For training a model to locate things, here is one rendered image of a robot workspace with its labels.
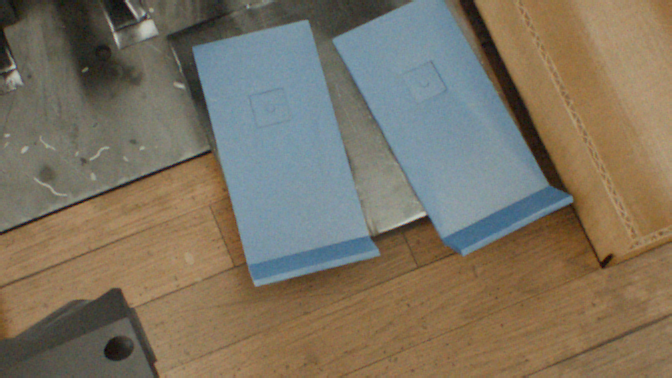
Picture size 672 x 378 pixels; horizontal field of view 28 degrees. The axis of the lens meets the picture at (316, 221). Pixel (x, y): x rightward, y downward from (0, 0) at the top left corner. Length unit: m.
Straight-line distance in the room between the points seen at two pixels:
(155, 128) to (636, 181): 0.29
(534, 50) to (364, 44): 0.10
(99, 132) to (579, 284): 0.30
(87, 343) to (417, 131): 0.38
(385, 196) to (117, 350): 0.35
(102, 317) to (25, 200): 0.36
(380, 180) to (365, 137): 0.03
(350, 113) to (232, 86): 0.07
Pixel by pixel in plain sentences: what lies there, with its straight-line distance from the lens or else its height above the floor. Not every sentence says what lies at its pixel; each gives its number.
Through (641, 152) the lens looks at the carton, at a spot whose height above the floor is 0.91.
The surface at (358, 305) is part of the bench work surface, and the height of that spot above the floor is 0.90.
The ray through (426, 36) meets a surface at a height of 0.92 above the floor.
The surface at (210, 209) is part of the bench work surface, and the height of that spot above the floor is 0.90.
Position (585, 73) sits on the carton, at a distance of 0.83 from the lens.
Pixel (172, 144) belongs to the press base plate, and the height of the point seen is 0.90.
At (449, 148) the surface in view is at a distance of 0.78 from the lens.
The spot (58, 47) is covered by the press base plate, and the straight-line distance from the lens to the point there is 0.84.
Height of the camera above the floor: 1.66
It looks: 75 degrees down
